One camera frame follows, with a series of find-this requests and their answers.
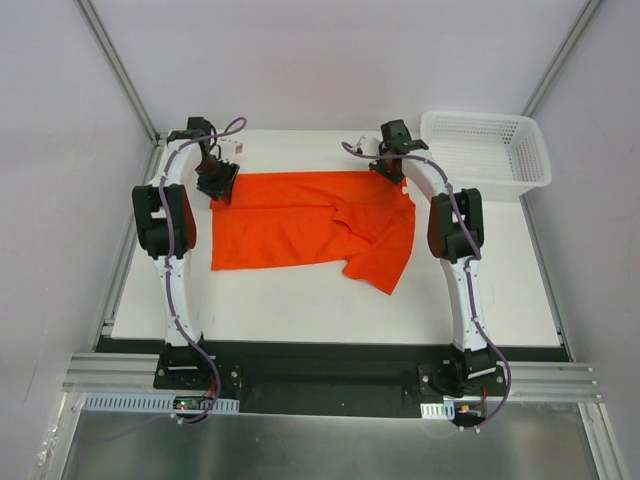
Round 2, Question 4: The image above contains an orange t shirt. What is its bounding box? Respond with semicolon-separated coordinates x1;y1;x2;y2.
210;171;416;295

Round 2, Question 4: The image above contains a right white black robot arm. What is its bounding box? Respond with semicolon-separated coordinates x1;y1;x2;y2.
369;120;497;397

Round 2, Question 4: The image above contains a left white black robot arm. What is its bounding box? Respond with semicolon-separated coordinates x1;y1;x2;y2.
132;116;247;347

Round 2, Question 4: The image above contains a white plastic basket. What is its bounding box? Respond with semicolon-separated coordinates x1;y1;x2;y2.
420;110;552;202

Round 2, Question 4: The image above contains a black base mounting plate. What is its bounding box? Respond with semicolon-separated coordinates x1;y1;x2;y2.
153;341;506;418

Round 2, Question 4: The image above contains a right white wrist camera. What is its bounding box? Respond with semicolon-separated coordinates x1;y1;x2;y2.
355;136;380;156

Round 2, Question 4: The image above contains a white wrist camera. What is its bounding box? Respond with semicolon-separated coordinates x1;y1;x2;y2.
355;136;380;156
218;140;244;158

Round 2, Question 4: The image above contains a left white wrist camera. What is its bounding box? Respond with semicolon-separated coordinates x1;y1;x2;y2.
218;140;244;158

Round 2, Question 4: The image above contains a left aluminium frame post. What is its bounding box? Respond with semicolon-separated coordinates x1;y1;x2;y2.
73;0;161;144

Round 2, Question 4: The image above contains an aluminium frame post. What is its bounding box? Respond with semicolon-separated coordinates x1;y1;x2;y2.
521;0;607;118
73;0;161;144

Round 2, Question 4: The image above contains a right aluminium frame post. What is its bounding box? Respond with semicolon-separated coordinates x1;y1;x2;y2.
521;0;607;118

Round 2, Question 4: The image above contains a left white cable duct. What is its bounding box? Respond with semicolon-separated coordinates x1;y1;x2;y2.
83;393;240;415

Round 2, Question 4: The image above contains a white cable duct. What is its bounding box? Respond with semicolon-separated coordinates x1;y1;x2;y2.
83;393;240;415
420;401;455;421

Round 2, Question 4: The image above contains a right white cable duct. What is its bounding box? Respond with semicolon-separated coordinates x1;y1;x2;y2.
420;401;455;421

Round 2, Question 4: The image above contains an aluminium front rail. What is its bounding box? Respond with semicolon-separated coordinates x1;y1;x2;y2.
63;352;604;403

